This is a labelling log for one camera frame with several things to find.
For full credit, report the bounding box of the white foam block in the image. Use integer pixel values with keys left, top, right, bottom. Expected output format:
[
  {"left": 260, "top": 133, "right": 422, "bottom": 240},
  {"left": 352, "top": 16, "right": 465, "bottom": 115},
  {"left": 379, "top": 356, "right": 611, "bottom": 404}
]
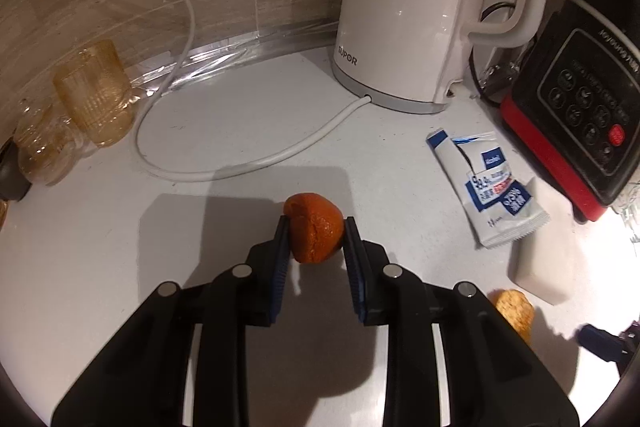
[{"left": 509, "top": 178, "right": 580, "bottom": 306}]

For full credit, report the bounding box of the yellow bread piece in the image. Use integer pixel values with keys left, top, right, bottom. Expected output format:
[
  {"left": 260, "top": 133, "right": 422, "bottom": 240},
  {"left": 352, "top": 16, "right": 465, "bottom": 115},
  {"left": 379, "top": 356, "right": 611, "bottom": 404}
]
[{"left": 489, "top": 289, "right": 535, "bottom": 343}]

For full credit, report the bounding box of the blue white wipe packet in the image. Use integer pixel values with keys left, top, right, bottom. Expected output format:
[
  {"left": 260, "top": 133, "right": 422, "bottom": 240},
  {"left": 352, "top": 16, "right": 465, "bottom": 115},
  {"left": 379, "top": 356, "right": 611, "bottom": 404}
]
[{"left": 426, "top": 129, "right": 550, "bottom": 248}]

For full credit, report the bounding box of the amber glass cup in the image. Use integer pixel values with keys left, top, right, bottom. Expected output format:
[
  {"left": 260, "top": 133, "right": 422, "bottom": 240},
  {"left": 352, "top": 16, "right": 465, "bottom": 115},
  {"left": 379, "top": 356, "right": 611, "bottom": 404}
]
[
  {"left": 13, "top": 98, "right": 85, "bottom": 186},
  {"left": 52, "top": 40, "right": 136, "bottom": 147}
]

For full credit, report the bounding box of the black and red blender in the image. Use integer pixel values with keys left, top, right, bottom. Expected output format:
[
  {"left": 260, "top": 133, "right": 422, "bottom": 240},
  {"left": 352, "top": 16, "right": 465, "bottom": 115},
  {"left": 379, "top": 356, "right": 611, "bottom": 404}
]
[{"left": 500, "top": 0, "right": 639, "bottom": 221}]

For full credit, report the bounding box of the white electric kettle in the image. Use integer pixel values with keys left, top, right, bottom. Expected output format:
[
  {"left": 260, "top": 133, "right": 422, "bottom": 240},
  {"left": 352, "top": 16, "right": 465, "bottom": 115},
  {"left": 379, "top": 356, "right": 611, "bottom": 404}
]
[{"left": 328, "top": 0, "right": 559, "bottom": 116}]

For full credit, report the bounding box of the white kettle power cable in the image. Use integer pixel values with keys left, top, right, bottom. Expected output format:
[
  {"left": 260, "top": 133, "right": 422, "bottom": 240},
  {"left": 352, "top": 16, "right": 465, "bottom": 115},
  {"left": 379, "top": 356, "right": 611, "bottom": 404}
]
[{"left": 58, "top": 0, "right": 374, "bottom": 183}]

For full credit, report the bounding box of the black blender power cable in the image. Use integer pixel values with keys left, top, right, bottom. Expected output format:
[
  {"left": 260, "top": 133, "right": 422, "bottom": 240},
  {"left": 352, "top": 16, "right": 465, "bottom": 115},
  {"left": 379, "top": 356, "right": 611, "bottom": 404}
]
[{"left": 468, "top": 0, "right": 522, "bottom": 108}]

